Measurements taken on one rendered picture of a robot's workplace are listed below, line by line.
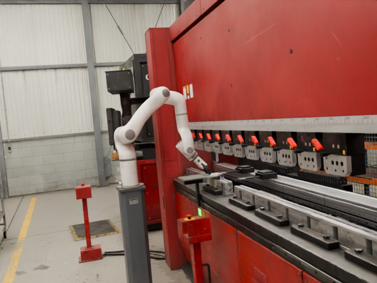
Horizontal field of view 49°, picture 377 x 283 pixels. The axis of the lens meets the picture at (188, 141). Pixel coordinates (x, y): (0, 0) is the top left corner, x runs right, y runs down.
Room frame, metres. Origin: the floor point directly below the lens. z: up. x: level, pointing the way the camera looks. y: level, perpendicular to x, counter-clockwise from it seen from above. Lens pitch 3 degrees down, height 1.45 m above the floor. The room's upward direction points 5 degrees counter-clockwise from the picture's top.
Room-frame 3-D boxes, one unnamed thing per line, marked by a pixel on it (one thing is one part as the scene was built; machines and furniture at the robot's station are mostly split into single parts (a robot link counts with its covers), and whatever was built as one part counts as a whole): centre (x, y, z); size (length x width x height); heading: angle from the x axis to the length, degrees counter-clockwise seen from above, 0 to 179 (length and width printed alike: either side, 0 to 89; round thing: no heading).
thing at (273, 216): (2.15, -0.40, 0.89); 0.30 x 0.05 x 0.03; 15
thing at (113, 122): (4.17, 0.71, 1.42); 0.45 x 0.12 x 0.36; 5
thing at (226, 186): (3.09, -0.20, 0.92); 0.39 x 0.06 x 0.10; 15
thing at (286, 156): (2.00, -0.50, 1.26); 0.15 x 0.09 x 0.17; 15
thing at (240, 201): (2.54, -0.29, 0.89); 0.30 x 0.05 x 0.03; 15
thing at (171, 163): (4.12, -0.10, 1.15); 0.85 x 0.25 x 2.30; 105
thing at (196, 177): (3.10, -0.05, 1.00); 0.26 x 0.18 x 0.01; 105
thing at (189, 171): (3.67, -0.05, 0.92); 0.50 x 0.06 x 0.10; 15
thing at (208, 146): (3.16, -0.18, 1.26); 0.15 x 0.09 x 0.17; 15
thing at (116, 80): (4.22, 0.63, 1.53); 0.51 x 0.25 x 0.85; 5
